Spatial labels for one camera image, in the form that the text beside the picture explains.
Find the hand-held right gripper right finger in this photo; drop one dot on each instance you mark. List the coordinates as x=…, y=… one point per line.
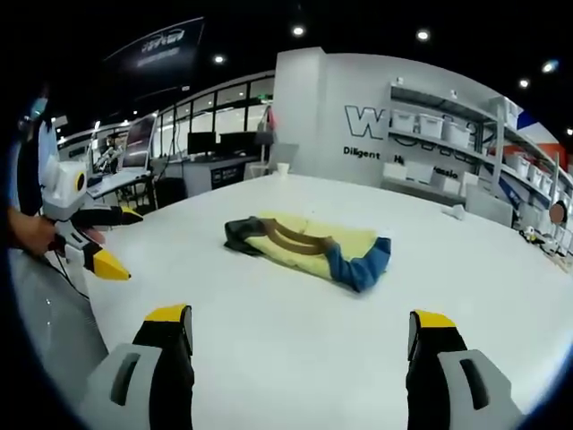
x=465, y=376

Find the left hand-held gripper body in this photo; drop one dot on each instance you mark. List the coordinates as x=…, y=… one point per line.
x=62, y=183

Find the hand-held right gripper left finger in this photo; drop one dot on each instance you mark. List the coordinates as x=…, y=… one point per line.
x=134, y=372

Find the yellow and blue garment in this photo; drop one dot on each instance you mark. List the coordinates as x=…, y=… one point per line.
x=309, y=248

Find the person's left hand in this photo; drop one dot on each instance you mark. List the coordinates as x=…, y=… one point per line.
x=33, y=233

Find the person's upper body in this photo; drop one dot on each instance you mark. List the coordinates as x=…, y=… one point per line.
x=33, y=179

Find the white desk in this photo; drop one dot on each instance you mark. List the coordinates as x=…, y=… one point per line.
x=116, y=181

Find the black cabinet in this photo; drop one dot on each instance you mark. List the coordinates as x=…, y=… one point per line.
x=170, y=192

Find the large tilted display screen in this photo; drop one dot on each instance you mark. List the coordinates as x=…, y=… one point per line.
x=139, y=143

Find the black computer monitor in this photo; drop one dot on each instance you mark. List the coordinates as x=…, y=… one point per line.
x=238, y=142
x=200, y=142

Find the small white and yellow device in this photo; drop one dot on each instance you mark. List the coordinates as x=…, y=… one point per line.
x=535, y=235

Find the small white object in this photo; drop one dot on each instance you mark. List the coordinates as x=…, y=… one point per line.
x=454, y=212

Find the dark hanging banner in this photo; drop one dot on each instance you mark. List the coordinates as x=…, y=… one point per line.
x=161, y=49

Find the white box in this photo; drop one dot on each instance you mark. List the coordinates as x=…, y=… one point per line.
x=407, y=172
x=489, y=203

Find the white paper cup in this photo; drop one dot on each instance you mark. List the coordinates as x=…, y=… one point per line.
x=283, y=169

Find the grey metal shelving unit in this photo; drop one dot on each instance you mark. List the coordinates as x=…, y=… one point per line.
x=488, y=148

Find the row of white storage bins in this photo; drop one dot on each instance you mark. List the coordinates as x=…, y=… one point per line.
x=432, y=124

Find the group of ceiling spotlights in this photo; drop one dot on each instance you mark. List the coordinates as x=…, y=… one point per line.
x=297, y=30

